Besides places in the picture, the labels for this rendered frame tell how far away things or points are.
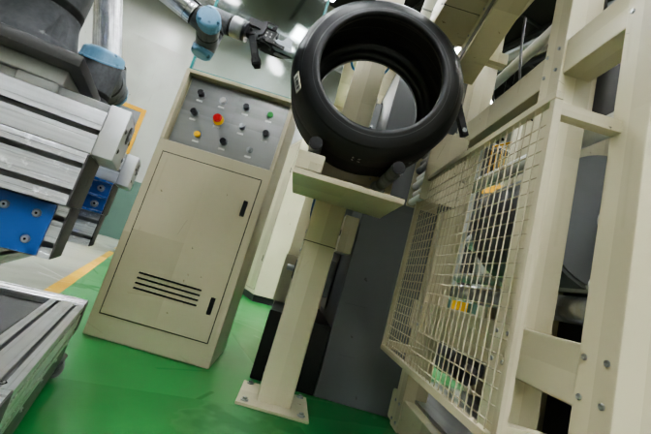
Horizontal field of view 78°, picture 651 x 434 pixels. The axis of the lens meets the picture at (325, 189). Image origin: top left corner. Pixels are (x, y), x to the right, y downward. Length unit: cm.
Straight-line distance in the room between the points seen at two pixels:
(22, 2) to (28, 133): 21
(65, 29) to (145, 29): 1068
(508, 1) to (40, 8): 134
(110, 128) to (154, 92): 1020
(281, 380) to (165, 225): 83
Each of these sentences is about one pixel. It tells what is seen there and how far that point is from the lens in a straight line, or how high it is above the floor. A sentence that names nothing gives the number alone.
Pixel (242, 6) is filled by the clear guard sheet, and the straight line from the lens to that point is 229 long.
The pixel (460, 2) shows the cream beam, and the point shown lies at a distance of 177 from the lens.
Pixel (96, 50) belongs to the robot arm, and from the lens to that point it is 135.
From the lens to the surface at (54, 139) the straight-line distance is 76.
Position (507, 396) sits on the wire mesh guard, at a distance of 85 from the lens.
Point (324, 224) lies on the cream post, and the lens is 161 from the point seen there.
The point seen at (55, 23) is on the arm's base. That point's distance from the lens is 84.
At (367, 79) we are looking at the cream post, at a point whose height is 136.
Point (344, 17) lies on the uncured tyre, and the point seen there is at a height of 133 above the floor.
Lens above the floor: 50
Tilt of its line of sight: 12 degrees up
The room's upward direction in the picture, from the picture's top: 16 degrees clockwise
